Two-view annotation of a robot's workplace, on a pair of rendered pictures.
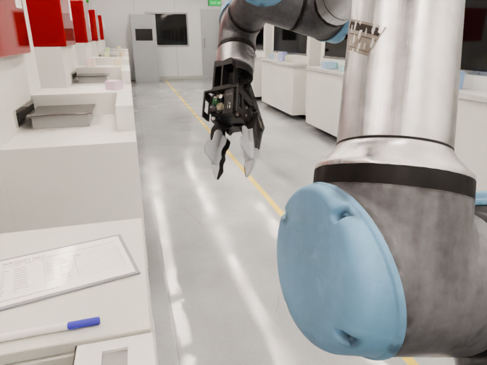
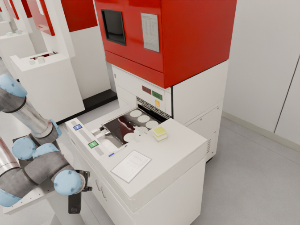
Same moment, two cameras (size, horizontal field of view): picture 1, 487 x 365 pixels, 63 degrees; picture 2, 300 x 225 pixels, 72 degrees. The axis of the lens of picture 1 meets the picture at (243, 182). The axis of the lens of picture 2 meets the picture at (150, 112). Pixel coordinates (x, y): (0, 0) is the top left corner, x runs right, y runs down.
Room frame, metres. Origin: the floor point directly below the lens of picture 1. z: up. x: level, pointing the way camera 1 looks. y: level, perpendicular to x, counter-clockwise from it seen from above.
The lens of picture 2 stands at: (1.39, 0.12, 1.90)
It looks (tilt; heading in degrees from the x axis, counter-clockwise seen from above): 34 degrees down; 159
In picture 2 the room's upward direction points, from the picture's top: 5 degrees counter-clockwise
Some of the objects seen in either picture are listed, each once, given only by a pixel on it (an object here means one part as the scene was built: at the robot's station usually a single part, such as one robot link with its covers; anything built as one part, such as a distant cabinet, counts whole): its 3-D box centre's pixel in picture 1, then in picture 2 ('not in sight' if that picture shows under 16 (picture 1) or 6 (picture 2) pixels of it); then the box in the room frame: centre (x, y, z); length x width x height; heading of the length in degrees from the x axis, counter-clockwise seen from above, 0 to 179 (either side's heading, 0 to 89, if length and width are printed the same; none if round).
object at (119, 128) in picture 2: not in sight; (132, 124); (0.11, 0.46, 0.90); 0.34 x 0.34 x 0.01; 15
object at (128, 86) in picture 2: not in sight; (139, 93); (-0.14, 0.62, 1.02); 0.82 x 0.03 x 0.40; 15
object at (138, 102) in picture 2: not in sight; (152, 113); (0.03, 0.65, 0.89); 0.44 x 0.02 x 0.10; 15
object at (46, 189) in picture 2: not in sight; (43, 177); (0.18, -0.26, 0.75); 0.45 x 0.44 x 0.13; 96
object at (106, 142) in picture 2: not in sight; (105, 144); (0.19, 0.21, 0.87); 0.36 x 0.08 x 0.03; 15
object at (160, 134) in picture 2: not in sight; (160, 134); (0.42, 0.54, 1.00); 0.07 x 0.07 x 0.07; 4
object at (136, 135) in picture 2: not in sight; (138, 131); (0.37, 0.42, 1.03); 0.06 x 0.04 x 0.13; 105
